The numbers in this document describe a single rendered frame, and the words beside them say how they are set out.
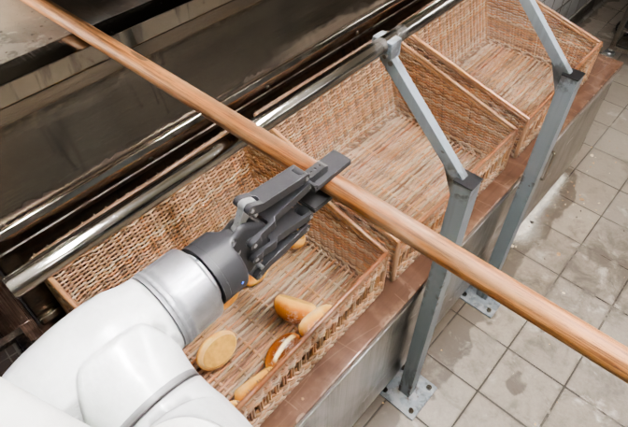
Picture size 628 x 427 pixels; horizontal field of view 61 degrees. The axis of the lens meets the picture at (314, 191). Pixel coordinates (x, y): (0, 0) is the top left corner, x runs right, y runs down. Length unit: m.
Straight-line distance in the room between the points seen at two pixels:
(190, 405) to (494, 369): 1.54
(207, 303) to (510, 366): 1.52
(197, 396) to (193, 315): 0.08
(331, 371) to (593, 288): 1.30
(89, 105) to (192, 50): 0.25
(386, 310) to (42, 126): 0.82
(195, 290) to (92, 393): 0.13
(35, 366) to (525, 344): 1.71
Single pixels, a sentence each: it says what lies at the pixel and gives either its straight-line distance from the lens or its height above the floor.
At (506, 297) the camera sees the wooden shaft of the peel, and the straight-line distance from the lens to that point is 0.60.
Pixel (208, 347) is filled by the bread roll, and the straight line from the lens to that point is 1.18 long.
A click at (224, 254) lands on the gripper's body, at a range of 0.57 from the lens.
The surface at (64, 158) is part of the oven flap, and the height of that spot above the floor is 1.00.
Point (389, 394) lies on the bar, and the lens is 1.83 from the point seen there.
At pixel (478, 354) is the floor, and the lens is 1.97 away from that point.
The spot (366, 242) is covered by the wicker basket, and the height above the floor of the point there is 0.73.
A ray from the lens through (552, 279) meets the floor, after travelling 2.23.
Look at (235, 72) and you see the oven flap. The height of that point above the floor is 0.98.
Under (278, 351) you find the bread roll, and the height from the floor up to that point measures 0.64.
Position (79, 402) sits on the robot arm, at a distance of 0.53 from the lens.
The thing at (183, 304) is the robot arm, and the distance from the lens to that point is 0.55.
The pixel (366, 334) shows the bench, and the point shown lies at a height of 0.58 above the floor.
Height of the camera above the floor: 1.68
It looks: 46 degrees down
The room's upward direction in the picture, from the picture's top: straight up
